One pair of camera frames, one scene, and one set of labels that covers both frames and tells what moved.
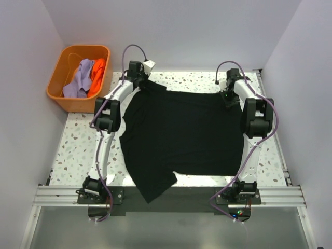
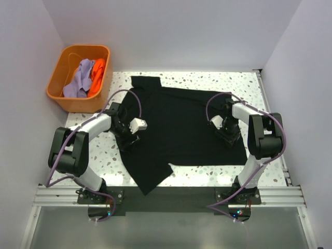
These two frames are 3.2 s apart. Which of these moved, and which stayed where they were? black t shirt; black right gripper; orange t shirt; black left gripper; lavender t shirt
Moved: black t shirt; black right gripper; black left gripper
Stayed: orange t shirt; lavender t shirt
